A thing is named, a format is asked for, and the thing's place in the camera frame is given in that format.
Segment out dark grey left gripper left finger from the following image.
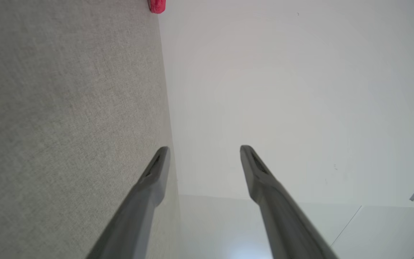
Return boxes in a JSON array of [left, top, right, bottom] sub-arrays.
[[86, 146, 171, 259]]

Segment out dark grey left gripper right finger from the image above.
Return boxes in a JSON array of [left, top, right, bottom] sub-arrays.
[[240, 145, 340, 259]]

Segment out red basketball jersey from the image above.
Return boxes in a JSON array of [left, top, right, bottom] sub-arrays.
[[148, 0, 166, 14]]

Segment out grey fabric panel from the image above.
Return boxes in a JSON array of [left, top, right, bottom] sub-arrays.
[[0, 0, 181, 259]]

